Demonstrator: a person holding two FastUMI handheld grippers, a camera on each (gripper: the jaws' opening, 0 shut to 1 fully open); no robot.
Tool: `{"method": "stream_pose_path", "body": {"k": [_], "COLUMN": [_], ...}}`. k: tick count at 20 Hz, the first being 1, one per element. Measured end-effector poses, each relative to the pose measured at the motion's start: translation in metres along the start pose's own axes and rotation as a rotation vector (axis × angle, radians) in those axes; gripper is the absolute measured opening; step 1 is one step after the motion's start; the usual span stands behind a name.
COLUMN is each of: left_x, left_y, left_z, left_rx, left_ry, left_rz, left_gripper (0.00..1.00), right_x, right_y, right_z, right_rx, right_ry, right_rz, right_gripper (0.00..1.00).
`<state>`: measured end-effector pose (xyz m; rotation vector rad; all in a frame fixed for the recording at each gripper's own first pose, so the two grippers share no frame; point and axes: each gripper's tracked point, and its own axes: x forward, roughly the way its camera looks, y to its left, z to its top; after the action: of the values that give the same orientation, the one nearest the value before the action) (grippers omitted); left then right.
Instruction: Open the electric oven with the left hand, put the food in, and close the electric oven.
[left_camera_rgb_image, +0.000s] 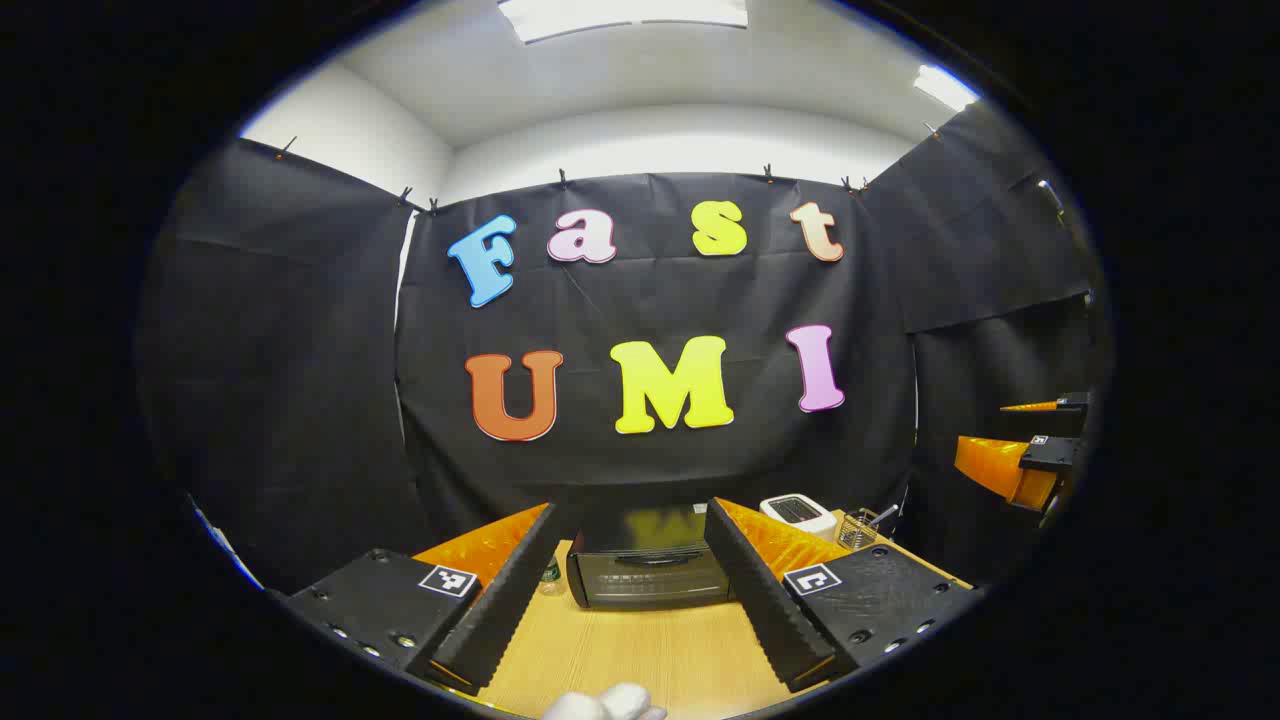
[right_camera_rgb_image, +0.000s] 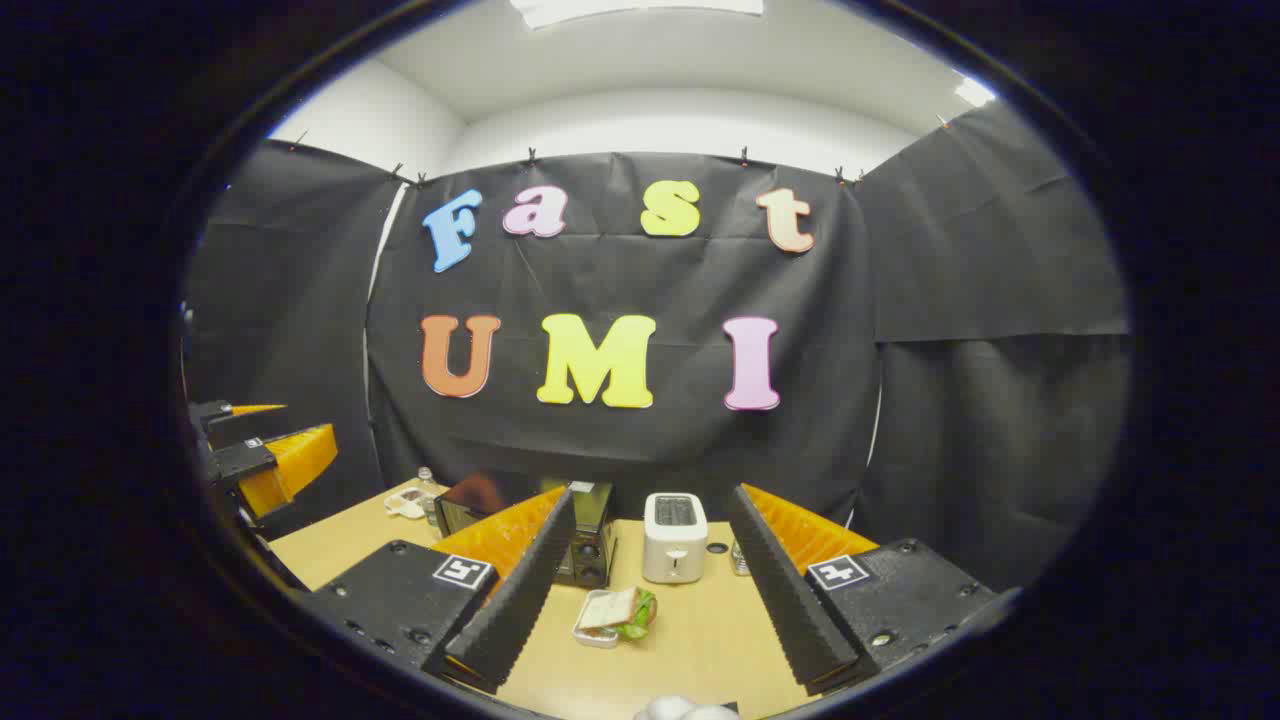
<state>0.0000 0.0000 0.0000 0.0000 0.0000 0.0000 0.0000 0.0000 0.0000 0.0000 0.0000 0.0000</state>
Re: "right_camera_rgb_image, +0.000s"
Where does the white toaster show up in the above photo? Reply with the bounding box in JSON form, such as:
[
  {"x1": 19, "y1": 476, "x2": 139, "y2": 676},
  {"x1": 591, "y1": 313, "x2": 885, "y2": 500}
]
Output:
[{"x1": 642, "y1": 492, "x2": 709, "y2": 585}]

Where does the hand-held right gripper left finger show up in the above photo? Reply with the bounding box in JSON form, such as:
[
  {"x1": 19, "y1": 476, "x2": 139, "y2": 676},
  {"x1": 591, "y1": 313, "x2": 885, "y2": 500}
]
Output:
[{"x1": 300, "y1": 487, "x2": 578, "y2": 696}]

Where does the sandwich with lettuce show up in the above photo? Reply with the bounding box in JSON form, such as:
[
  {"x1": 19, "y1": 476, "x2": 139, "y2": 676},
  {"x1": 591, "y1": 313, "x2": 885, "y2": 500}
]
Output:
[{"x1": 580, "y1": 587, "x2": 658, "y2": 641}]

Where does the white rectangular tray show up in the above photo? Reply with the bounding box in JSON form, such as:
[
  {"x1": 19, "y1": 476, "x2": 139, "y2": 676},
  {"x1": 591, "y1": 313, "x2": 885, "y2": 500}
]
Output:
[{"x1": 572, "y1": 590, "x2": 651, "y2": 649}]

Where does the black electric oven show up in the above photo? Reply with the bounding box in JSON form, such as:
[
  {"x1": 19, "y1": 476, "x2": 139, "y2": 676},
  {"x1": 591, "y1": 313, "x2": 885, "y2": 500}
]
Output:
[{"x1": 435, "y1": 475, "x2": 618, "y2": 589}]

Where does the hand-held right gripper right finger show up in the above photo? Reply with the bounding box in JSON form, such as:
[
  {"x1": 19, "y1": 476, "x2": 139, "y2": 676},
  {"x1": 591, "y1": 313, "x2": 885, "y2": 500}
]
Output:
[{"x1": 725, "y1": 483, "x2": 1021, "y2": 698}]

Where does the black backdrop cloth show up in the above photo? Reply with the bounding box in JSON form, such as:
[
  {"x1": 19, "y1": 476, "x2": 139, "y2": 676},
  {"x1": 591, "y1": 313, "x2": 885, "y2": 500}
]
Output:
[{"x1": 183, "y1": 100, "x2": 1133, "y2": 591}]

